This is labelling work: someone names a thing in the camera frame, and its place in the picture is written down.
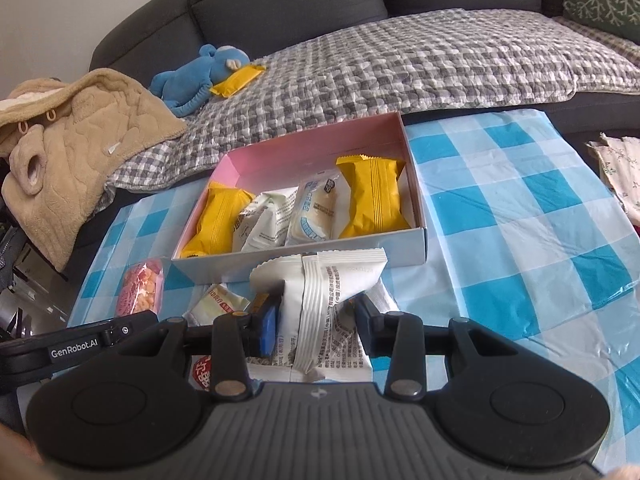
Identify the pink cardboard box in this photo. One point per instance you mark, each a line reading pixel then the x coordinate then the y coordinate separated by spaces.
pixel 320 145

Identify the beige quilted blanket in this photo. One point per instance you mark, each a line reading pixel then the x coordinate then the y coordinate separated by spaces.
pixel 75 150

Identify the blue checked tablecloth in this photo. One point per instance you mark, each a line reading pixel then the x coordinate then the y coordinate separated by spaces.
pixel 500 210

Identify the white blue-print snack packet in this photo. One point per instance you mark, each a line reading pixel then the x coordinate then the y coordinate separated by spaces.
pixel 315 210

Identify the yellow snack packet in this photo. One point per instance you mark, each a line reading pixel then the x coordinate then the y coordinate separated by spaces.
pixel 235 80
pixel 372 195
pixel 217 220

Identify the grey checked sofa cover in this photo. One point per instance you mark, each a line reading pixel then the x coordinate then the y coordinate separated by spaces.
pixel 400 60

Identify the blue plush toy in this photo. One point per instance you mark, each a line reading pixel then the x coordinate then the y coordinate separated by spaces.
pixel 185 80

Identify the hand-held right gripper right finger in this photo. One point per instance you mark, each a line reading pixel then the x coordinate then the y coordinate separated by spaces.
pixel 367 332

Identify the white green-print snack packet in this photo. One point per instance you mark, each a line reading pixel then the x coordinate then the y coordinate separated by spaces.
pixel 260 220

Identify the floral cloth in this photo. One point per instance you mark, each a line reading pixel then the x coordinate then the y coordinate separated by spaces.
pixel 622 170

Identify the white text-printed snack packet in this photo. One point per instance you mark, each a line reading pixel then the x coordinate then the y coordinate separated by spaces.
pixel 320 300

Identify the pink snack packet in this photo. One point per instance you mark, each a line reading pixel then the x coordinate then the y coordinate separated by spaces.
pixel 140 285

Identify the dark metal frame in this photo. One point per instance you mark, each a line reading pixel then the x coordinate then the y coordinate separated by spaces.
pixel 15 255

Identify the red badge snack packet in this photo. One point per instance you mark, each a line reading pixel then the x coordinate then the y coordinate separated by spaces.
pixel 201 372

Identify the white red-label snack packet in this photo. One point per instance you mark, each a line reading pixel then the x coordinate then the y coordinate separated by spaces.
pixel 212 305

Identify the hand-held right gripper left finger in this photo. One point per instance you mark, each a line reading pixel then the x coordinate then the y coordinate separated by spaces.
pixel 268 330

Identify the dark grey sofa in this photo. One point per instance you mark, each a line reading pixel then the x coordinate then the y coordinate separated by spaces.
pixel 280 0

